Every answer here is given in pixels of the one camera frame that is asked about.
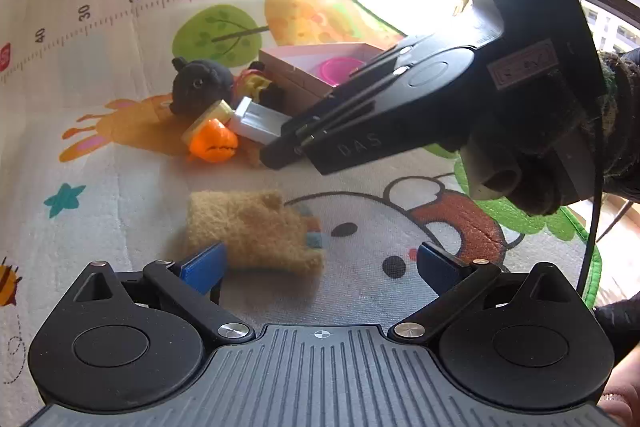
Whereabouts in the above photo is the tan plush paw glove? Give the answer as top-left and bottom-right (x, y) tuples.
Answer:
(186, 191), (324, 277)

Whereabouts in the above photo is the pink plastic basket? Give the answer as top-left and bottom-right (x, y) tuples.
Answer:
(317, 56), (363, 87)

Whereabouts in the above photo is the yellow red plush doll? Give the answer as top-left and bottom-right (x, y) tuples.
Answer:
(232, 61), (285, 112)

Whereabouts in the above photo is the operator right hand in glove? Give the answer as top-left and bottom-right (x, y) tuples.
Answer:
(599, 48), (639, 204)

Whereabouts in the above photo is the colourful children's play mat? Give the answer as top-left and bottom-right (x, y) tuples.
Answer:
(1, 0), (586, 426)

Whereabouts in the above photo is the white grey rectangular toy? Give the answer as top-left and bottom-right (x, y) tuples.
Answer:
(227, 96), (291, 145)

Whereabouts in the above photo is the black plush cat toy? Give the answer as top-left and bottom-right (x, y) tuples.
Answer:
(169, 56), (234, 117)

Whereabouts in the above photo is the pink yellow toy cup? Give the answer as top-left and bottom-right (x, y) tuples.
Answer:
(181, 100), (234, 145)

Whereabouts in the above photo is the pink cardboard box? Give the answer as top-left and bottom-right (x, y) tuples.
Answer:
(258, 43), (382, 116)

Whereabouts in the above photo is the orange plastic pumpkin toy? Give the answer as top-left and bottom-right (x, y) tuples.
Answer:
(189, 118), (239, 164)

